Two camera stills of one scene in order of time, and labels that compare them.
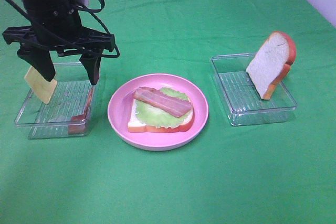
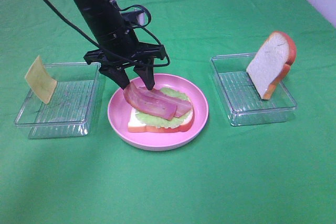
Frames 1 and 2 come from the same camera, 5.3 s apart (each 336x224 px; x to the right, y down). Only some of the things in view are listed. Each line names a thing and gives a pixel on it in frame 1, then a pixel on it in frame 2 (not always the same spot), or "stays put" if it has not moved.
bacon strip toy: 77,125 → 150,102
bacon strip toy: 170,105 stays put
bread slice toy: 135,125 stays put
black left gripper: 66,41 → 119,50
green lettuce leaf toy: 156,118 stays put
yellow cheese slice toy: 43,89 stays put
